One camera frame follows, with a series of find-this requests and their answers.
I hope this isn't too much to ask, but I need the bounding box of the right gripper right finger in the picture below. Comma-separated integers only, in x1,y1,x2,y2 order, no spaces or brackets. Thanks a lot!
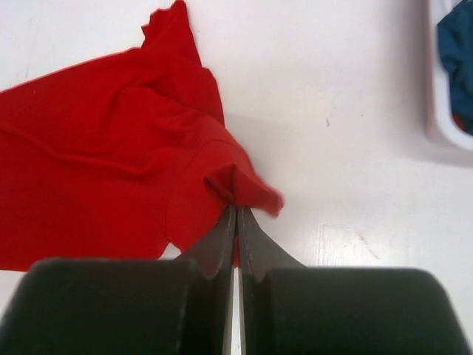
237,208,472,354

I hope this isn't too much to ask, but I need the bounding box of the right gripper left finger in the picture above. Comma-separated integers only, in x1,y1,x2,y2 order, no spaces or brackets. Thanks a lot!
1,206,237,354

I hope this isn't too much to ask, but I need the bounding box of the red t shirt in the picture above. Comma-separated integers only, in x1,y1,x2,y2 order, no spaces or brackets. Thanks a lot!
1,1,283,271

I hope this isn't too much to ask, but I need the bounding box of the white laundry basket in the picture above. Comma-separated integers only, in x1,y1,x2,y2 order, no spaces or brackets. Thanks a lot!
424,1,472,152

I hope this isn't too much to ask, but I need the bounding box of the blue t shirt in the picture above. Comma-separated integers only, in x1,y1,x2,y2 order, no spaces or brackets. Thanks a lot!
437,1,472,135

